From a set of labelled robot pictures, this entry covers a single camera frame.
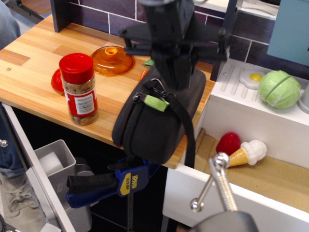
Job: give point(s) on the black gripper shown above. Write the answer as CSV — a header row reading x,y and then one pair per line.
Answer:
x,y
169,28

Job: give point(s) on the green tape zipper pull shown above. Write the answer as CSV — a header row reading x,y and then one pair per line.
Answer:
x,y
158,104

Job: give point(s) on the black zipper case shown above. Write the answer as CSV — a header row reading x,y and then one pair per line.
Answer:
x,y
153,135

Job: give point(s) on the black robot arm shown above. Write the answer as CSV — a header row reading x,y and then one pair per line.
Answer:
x,y
164,2

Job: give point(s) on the green toy vegetable piece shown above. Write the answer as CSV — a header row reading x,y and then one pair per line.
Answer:
x,y
148,64

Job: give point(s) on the orange toy piece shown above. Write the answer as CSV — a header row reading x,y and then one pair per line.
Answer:
x,y
142,75

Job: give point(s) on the orange glass lid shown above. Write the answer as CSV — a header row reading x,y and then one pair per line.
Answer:
x,y
112,61

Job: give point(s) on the toy fried egg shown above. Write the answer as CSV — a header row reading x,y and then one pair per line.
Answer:
x,y
251,79

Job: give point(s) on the red toy fruit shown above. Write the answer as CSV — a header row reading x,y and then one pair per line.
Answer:
x,y
229,143

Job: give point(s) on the white toy sink unit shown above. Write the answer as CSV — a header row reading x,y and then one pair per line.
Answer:
x,y
269,156

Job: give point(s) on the red-lidded spice jar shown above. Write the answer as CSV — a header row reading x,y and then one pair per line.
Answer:
x,y
79,84

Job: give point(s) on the green toy cabbage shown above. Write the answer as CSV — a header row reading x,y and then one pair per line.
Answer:
x,y
279,89

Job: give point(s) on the toy ice cream cone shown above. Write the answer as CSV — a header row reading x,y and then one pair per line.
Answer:
x,y
248,153

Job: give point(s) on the blue Irwin bar clamp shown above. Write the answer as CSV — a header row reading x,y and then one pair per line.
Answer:
x,y
128,176

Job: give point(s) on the teal box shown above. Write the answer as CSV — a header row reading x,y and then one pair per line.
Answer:
x,y
290,36

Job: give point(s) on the red toy tomato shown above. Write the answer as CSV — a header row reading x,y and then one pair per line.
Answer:
x,y
56,81

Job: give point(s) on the grey plastic bin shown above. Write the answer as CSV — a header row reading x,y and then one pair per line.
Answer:
x,y
59,163

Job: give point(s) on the grey sneaker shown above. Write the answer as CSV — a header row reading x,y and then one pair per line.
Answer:
x,y
20,205

